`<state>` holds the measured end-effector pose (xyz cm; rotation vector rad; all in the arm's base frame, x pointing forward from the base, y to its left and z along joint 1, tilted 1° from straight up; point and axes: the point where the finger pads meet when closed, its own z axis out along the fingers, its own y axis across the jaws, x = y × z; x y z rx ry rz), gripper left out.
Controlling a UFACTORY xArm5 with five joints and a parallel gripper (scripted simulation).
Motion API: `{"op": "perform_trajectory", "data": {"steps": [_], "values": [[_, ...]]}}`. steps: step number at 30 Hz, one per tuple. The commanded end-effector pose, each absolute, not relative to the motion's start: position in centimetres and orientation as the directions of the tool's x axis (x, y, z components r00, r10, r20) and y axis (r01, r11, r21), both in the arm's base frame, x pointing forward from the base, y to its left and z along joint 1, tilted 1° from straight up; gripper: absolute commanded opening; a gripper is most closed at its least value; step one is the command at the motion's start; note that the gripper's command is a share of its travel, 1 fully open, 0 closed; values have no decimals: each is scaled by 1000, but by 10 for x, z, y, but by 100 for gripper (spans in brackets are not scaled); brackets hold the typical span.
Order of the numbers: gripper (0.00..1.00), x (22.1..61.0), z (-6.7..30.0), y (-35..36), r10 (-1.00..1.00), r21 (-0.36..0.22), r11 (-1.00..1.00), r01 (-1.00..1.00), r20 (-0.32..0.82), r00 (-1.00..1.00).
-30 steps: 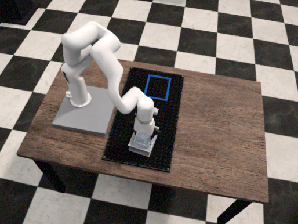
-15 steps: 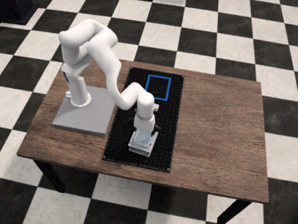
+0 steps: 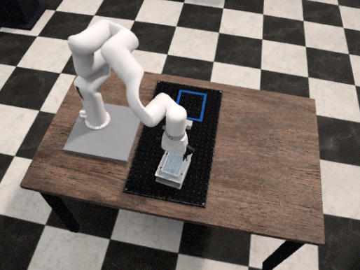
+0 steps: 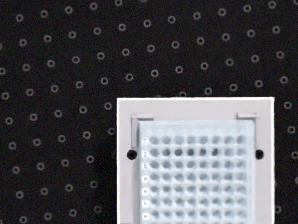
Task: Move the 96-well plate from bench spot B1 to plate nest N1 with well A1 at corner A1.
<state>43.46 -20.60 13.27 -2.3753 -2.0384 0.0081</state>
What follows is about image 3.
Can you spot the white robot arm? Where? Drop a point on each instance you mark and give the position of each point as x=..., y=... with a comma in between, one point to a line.
x=94, y=71

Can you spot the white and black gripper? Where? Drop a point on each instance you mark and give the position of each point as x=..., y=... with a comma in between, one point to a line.
x=180, y=147

